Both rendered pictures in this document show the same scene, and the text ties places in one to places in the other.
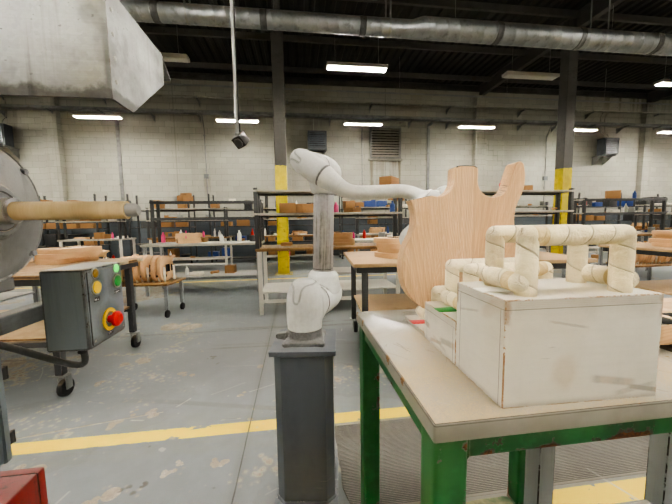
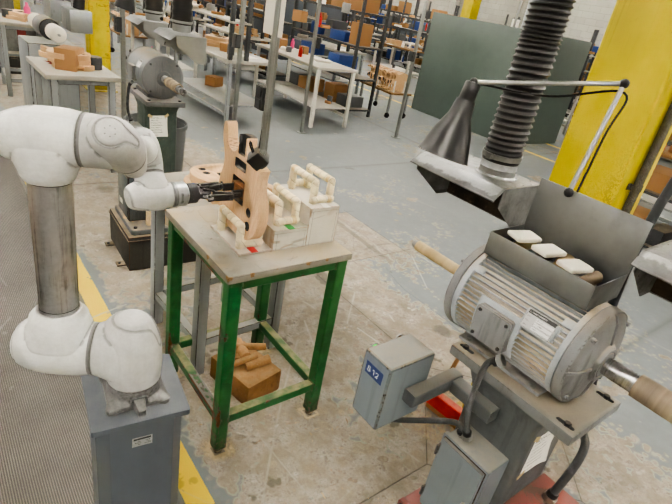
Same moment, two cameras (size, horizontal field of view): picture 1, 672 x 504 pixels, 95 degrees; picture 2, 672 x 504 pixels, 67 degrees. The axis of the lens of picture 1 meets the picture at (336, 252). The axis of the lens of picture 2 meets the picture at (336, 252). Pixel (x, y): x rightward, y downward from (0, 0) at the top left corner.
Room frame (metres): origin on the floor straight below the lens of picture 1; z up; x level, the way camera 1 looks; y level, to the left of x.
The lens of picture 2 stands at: (1.57, 1.41, 1.89)
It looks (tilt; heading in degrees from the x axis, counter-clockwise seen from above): 27 degrees down; 235
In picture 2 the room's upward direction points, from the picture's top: 11 degrees clockwise
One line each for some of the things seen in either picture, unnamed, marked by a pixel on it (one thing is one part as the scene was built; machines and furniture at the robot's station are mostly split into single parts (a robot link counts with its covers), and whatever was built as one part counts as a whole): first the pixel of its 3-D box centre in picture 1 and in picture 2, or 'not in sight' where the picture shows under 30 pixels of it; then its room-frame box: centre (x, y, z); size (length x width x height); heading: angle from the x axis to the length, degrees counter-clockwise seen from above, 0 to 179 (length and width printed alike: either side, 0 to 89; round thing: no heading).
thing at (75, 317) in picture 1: (52, 318); (414, 402); (0.76, 0.72, 0.99); 0.24 x 0.21 x 0.26; 97
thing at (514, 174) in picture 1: (507, 181); (232, 134); (0.86, -0.48, 1.33); 0.07 x 0.04 x 0.10; 96
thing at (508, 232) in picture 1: (537, 233); (304, 174); (0.57, -0.38, 1.20); 0.20 x 0.03 x 0.03; 96
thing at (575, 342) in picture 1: (547, 333); (305, 213); (0.54, -0.38, 1.02); 0.27 x 0.15 x 0.17; 97
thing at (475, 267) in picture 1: (508, 269); (286, 193); (0.65, -0.37, 1.12); 0.20 x 0.03 x 0.03; 96
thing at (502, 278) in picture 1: (502, 278); (322, 198); (0.52, -0.29, 1.12); 0.11 x 0.03 x 0.03; 7
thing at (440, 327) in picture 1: (494, 327); (274, 225); (0.69, -0.36, 0.98); 0.27 x 0.16 x 0.09; 97
